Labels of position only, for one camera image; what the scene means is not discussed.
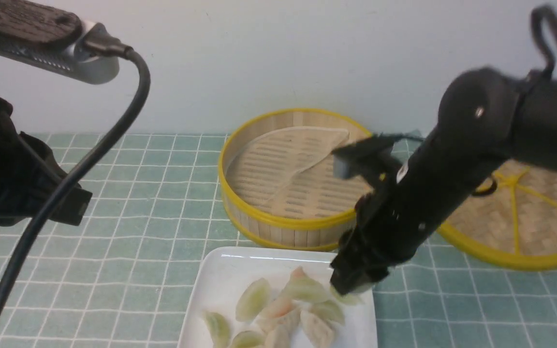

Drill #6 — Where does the black camera cable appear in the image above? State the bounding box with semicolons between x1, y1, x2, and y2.
0;46;151;348

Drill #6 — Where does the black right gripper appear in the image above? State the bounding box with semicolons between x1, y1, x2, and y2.
331;133;505;295

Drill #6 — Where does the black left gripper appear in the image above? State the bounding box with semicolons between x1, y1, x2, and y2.
0;97;68;227

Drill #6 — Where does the pale green steamed dumpling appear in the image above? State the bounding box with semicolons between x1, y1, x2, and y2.
229;330;265;348

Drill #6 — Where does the green checkered tablecloth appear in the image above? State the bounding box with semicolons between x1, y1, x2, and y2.
0;134;557;348

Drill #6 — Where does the white pleated dumpling on plate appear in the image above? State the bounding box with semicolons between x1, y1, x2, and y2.
300;310;336;348

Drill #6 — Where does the pink dumpling on plate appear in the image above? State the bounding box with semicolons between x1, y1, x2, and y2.
259;266;307;319

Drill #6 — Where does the yellow rimmed bamboo steamer basket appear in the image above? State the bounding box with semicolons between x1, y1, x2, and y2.
218;108;371;251

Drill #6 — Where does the yellow rimmed bamboo steamer lid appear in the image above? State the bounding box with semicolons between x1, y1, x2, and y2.
439;161;557;271

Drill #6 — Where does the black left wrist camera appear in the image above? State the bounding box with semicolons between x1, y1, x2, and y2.
0;0;132;85

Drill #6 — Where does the white square plate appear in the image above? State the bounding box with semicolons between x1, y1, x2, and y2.
177;246;378;348

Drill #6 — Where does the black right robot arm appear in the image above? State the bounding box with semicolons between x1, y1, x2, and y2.
331;5;557;295

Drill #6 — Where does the pale green dumpling on plate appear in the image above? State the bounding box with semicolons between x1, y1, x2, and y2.
279;276;330;304

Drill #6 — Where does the white steamer liner cloth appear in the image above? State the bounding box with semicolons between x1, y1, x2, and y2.
246;126;350;197

